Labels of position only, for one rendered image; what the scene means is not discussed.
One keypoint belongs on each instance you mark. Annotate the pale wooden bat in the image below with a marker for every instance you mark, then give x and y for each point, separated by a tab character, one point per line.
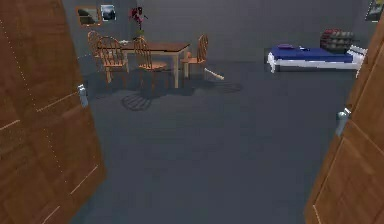
214	73

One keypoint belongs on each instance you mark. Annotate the wooden spindle-back chair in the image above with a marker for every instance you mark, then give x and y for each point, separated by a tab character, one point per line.
199	53
111	55
146	60
93	40

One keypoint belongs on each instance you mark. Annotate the wooden dining table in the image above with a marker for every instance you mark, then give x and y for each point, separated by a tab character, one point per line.
166	48

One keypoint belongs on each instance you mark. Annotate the white dish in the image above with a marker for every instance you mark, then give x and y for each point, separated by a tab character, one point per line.
124	42

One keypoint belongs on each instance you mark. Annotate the red flower house plant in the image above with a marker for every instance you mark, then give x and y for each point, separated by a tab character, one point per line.
138	16

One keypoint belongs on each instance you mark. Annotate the purple pillow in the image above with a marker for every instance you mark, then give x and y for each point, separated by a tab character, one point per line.
285	46

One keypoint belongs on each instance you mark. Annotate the white bed with blue cover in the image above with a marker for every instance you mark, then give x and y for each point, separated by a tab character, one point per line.
310	55

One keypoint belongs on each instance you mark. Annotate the brown wooden room door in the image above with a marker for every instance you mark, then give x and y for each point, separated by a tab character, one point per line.
40	116
356	166

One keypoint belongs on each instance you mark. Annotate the dark shelf with red items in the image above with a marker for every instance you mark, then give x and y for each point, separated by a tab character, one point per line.
336	40

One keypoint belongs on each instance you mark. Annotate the grey framed wall picture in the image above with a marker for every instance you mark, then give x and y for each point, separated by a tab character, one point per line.
108	12

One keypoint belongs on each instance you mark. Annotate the wood-framed wall picture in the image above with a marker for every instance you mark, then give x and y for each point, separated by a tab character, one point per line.
88	16

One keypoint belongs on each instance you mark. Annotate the dark framed wall picture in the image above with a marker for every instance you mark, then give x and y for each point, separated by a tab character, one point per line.
375	10

